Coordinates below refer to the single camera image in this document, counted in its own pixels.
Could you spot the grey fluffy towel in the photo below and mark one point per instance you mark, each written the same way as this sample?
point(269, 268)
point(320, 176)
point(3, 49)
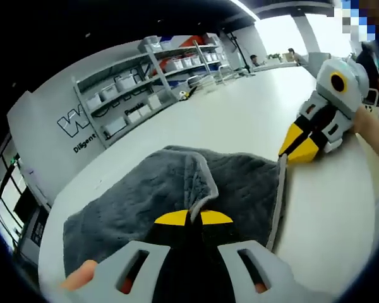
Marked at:
point(139, 195)

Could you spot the person's left hand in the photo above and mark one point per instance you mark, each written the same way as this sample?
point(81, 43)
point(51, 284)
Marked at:
point(80, 276)

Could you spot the spare gripper with yellow tips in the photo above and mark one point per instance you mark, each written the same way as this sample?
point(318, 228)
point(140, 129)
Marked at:
point(186, 94)

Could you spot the dark cabinet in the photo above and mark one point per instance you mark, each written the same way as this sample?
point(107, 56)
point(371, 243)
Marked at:
point(31, 224)

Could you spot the grey metal shelf rack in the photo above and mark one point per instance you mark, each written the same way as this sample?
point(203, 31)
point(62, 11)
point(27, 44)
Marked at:
point(145, 82)

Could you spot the row of white storage bins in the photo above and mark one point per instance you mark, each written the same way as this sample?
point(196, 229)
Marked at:
point(126, 83)

